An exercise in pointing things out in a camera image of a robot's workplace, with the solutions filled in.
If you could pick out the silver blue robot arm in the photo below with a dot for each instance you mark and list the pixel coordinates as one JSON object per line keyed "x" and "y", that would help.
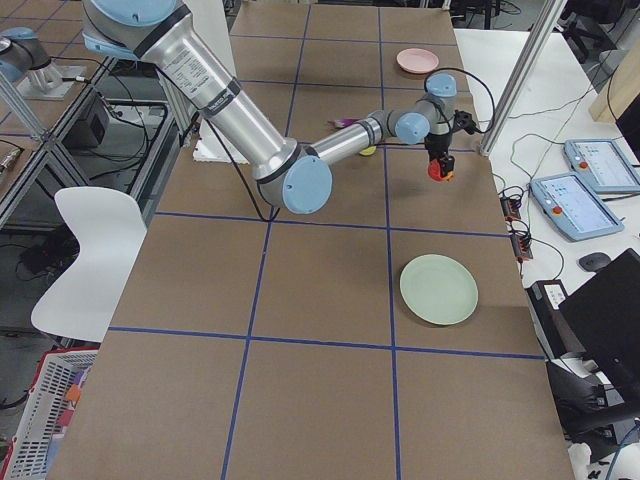
{"x": 288, "y": 175}

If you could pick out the black computer mouse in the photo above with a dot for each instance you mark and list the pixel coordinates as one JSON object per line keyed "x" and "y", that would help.
{"x": 594, "y": 262}

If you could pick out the far teach pendant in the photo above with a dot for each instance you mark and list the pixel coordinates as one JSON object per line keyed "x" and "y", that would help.
{"x": 602, "y": 165}

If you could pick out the aluminium frame post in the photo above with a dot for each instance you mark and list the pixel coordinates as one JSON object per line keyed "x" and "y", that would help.
{"x": 536, "y": 40}

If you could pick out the purple eggplant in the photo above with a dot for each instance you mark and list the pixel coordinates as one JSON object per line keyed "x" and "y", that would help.
{"x": 341, "y": 123}

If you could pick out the peach fruit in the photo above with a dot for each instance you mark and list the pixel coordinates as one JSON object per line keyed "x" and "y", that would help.
{"x": 368, "y": 151}

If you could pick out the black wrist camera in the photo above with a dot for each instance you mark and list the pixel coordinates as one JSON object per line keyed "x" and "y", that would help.
{"x": 463, "y": 121}

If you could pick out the near teach pendant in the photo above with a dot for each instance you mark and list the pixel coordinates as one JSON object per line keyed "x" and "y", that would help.
{"x": 574, "y": 208}

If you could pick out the white chair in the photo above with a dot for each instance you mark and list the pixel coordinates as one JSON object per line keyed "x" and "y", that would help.
{"x": 110, "y": 230}

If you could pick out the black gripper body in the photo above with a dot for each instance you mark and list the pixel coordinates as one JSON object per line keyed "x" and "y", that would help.
{"x": 438, "y": 144}

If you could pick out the pink plate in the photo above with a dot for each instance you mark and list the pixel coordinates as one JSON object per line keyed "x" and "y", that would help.
{"x": 417, "y": 60}

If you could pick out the green plate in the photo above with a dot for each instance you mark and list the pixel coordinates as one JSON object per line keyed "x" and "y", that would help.
{"x": 438, "y": 289}

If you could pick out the red pomegranate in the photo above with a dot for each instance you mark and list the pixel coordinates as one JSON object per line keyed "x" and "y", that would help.
{"x": 440, "y": 170}

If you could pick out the white plastic basket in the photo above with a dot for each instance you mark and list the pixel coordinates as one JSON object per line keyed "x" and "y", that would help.
{"x": 48, "y": 410}

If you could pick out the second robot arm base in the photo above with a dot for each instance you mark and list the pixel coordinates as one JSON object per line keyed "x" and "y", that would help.
{"x": 26, "y": 63}

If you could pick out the teach pendant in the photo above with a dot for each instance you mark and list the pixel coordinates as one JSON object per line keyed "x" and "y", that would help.
{"x": 602, "y": 165}
{"x": 574, "y": 208}

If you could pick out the orange terminal block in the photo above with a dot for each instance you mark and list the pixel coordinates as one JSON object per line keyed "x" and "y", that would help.
{"x": 510, "y": 206}

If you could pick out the black laptop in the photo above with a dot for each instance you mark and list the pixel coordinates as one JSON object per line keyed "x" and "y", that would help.
{"x": 604, "y": 315}

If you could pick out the black power adapter box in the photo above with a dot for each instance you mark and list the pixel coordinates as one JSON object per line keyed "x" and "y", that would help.
{"x": 89, "y": 129}

